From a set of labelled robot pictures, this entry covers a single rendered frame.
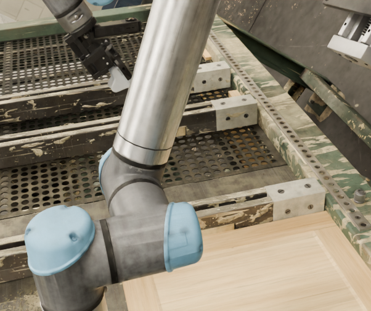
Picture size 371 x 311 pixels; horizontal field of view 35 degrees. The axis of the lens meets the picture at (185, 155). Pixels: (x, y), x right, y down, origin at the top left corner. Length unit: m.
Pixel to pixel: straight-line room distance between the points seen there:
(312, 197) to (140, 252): 0.75
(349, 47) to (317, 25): 1.98
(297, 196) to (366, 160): 1.35
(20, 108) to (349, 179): 1.01
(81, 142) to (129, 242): 1.00
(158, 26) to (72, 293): 0.31
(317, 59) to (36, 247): 2.70
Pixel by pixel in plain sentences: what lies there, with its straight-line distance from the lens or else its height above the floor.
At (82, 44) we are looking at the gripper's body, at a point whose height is 1.48.
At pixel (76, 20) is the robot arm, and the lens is 1.34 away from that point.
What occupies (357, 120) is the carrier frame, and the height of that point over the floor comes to 0.18.
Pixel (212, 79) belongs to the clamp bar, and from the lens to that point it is 1.92.
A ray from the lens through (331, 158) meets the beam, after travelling 1.50.
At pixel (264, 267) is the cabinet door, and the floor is 1.05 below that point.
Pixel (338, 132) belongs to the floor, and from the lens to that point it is 2.85.
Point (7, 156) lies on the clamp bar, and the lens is 1.65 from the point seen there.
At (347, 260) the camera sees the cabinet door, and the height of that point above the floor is 0.91.
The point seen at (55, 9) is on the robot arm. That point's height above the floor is 1.57.
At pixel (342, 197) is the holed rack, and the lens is 1.37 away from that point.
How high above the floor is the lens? 1.81
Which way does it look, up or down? 27 degrees down
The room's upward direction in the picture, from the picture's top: 67 degrees counter-clockwise
